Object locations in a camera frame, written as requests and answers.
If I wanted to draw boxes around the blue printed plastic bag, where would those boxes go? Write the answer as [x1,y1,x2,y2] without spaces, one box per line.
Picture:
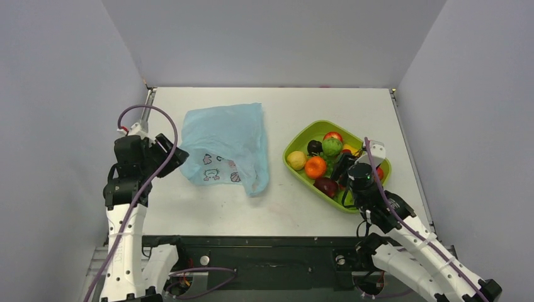
[179,103,270,196]

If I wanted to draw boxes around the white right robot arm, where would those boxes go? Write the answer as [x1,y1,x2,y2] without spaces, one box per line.
[331,152,503,301]

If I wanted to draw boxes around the green fake lime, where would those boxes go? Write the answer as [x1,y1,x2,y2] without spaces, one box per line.
[322,137,343,157]

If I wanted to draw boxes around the yellow fake mango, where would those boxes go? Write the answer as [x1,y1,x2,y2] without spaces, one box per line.
[342,144,360,155]

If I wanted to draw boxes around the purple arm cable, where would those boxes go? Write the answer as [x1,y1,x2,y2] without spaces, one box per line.
[364,137,490,302]
[82,104,179,302]

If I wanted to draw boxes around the dark red fake fruit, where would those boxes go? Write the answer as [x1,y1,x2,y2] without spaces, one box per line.
[314,177,339,199]

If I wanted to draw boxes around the green fake grapes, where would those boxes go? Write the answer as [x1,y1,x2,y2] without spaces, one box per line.
[324,157,336,177]

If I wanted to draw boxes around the orange fake fruit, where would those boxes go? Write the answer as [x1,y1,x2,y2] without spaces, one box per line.
[304,156,327,180]

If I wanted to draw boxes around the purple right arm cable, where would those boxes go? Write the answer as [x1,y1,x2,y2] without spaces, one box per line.
[364,137,490,302]

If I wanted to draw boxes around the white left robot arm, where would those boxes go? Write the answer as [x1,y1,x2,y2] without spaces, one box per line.
[99,133,189,301]

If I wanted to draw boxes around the small red fake apple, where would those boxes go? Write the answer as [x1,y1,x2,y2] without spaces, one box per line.
[377,167,384,181]

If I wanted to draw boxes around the dark purple fake plum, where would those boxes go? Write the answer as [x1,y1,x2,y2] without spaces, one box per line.
[307,140,323,156]

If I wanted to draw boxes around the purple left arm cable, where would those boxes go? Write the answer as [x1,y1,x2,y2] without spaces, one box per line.
[82,104,179,302]

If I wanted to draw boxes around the green fake apple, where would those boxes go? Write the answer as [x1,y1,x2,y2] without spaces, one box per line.
[337,191,356,209]

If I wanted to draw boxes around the green plastic tray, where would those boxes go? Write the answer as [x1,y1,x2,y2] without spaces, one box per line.
[283,120,392,214]

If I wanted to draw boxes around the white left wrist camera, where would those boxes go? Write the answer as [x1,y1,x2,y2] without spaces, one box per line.
[117,121,149,139]

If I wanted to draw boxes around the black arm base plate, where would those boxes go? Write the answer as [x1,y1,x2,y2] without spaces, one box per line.
[104,233,418,293]

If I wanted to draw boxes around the yellow fake lemon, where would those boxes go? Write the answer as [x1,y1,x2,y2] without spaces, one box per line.
[286,150,307,171]

